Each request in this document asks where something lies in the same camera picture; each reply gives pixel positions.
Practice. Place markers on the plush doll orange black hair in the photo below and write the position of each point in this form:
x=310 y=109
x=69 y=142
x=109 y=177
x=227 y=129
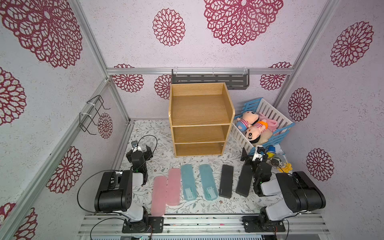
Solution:
x=254 y=133

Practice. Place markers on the grey metal wall shelf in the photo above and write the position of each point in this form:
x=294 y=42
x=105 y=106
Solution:
x=232 y=81

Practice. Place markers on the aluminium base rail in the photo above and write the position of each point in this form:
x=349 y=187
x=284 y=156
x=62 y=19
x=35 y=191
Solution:
x=203 y=227

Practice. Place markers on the teal pencil case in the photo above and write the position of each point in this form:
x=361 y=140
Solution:
x=188 y=182
x=208 y=182

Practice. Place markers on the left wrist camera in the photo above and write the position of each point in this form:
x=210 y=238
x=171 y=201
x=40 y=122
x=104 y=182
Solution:
x=135 y=146

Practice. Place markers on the black wire wall rack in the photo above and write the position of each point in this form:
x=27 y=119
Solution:
x=87 y=118

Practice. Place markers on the blue white toy crib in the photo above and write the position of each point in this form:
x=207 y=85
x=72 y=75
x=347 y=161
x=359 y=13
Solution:
x=267 y=138

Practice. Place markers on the pink pencil case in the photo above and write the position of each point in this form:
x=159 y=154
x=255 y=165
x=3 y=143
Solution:
x=158 y=207
x=173 y=187

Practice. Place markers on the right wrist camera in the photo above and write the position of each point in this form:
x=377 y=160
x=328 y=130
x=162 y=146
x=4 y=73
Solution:
x=258 y=154

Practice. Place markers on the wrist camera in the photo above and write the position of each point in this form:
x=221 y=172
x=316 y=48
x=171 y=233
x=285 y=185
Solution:
x=135 y=146
x=258 y=154

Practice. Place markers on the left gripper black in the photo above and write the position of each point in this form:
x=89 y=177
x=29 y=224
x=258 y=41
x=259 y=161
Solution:
x=148 y=153

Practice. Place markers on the black pencil case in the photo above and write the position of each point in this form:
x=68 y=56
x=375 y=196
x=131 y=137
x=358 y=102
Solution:
x=226 y=182
x=245 y=180

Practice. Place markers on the pile of small toys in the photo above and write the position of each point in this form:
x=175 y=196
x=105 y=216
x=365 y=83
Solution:
x=277 y=159

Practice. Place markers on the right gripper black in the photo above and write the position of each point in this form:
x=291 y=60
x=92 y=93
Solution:
x=254 y=163

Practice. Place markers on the plush doll blue striped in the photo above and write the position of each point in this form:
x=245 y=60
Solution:
x=248 y=119

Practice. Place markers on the wooden three-tier shelf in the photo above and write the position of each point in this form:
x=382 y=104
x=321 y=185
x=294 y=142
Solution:
x=201 y=117

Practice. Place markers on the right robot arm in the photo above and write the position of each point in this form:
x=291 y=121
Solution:
x=300 y=194

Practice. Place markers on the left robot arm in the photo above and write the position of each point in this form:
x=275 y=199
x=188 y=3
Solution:
x=115 y=195

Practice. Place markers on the pink plush rabbit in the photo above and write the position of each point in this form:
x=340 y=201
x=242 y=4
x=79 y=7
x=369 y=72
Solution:
x=272 y=124

